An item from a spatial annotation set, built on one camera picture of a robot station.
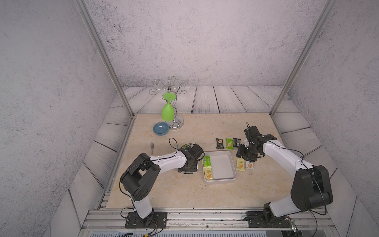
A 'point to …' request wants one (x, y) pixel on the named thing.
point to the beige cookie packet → (240, 164)
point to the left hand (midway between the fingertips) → (193, 169)
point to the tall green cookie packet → (207, 161)
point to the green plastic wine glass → (168, 109)
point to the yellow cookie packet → (208, 173)
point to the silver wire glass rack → (170, 88)
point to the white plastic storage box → (224, 165)
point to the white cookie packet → (249, 165)
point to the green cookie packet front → (185, 146)
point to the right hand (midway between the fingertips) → (240, 156)
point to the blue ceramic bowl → (161, 129)
